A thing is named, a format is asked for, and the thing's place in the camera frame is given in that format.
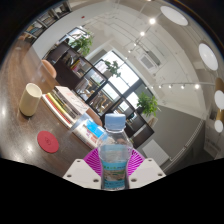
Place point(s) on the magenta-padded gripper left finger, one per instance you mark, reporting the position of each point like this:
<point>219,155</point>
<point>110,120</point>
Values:
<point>78,171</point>

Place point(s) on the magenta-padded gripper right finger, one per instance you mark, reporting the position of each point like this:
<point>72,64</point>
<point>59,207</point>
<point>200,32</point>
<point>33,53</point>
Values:
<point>146,171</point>

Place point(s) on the clear plastic water bottle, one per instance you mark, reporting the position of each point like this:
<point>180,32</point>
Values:
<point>115,156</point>

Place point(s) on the flat round red coaster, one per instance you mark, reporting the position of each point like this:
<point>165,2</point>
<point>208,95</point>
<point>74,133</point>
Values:
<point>48,142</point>

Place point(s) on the tall potted green plant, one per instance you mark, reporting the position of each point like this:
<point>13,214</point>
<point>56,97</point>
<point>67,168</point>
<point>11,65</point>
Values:
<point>148,105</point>

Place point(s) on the stack of books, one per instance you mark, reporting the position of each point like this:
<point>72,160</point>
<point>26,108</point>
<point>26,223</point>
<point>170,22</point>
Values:
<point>66,103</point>

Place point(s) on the cream paper cup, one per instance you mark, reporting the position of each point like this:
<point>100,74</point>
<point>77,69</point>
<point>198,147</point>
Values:
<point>29,101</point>

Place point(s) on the dark open shelf unit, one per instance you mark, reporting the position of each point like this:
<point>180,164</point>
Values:
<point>66,75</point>

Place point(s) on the group of orange chairs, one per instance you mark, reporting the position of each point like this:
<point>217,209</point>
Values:
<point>49,68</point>

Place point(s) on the small potted green plant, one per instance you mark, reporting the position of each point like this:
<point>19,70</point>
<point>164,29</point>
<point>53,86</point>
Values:
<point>113,68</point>

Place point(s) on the white ceiling air conditioner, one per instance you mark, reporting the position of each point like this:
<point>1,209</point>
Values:
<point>148,61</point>

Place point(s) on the bushy potted green plant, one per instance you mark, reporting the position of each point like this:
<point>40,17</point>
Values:
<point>81,43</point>

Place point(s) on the round white ceiling lamps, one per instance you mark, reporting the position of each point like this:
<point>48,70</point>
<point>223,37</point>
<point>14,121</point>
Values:
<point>208,56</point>

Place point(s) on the ceiling track spotlights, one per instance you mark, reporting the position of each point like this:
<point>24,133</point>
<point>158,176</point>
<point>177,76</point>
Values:
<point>152,21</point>

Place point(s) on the tall bookshelf with books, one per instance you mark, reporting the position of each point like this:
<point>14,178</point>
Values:
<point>43,21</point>

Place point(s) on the white wall panel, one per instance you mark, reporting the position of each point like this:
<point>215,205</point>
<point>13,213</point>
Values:
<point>156,151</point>

